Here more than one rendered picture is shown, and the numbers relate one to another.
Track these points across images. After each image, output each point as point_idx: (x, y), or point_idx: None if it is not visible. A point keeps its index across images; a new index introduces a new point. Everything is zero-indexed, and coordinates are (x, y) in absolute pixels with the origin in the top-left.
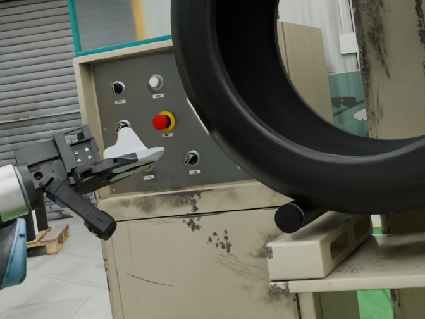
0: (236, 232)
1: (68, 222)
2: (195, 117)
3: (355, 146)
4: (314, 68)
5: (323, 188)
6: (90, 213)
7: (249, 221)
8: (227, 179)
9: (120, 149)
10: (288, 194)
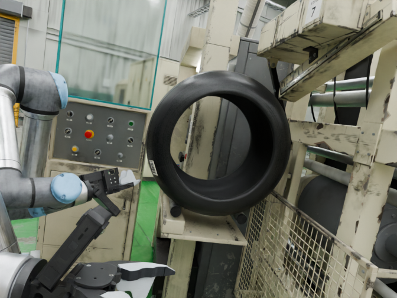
0: None
1: None
2: (103, 136)
3: (187, 178)
4: None
5: (195, 206)
6: (111, 206)
7: None
8: (111, 164)
9: (126, 179)
10: (178, 203)
